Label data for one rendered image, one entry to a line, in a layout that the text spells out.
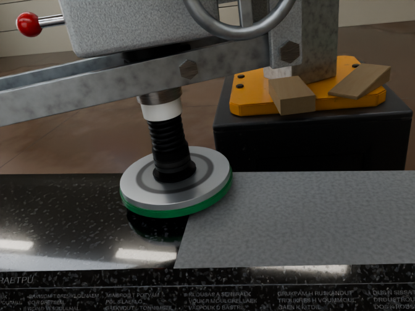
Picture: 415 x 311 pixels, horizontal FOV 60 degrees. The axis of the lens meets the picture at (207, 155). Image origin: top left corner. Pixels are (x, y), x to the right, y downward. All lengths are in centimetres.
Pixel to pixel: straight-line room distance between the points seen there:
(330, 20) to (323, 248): 90
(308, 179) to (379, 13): 595
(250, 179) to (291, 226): 16
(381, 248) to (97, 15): 50
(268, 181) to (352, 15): 591
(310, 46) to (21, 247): 102
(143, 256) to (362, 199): 38
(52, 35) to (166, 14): 760
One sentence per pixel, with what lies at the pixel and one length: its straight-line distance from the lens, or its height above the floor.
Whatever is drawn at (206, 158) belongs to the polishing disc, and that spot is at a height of 85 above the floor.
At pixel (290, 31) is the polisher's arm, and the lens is 57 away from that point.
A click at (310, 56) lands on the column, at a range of 130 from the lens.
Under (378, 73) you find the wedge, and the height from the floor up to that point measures 82.
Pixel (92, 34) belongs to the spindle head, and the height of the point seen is 113.
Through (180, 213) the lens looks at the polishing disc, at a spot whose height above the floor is 83.
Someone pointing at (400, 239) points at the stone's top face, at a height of 80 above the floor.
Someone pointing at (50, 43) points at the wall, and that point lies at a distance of 816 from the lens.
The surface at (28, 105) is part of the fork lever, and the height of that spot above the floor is 104.
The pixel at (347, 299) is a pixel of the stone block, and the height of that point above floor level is 77.
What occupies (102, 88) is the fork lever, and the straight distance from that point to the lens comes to 57.
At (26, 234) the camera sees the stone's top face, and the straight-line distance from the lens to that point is 75.
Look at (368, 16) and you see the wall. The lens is 658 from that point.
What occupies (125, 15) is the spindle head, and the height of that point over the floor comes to 115.
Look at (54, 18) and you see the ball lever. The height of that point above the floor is 116.
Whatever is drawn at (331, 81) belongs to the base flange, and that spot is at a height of 78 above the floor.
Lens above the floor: 120
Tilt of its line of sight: 28 degrees down
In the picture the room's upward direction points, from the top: 8 degrees counter-clockwise
